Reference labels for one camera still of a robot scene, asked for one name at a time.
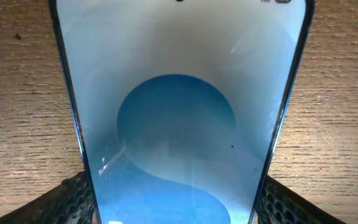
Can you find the blue Galaxy smartphone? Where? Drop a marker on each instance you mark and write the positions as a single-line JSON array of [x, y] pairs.
[[178, 105]]

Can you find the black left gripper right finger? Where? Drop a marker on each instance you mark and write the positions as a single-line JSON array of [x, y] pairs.
[[280, 205]]

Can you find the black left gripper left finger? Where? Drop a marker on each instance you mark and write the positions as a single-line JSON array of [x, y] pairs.
[[71, 202]]

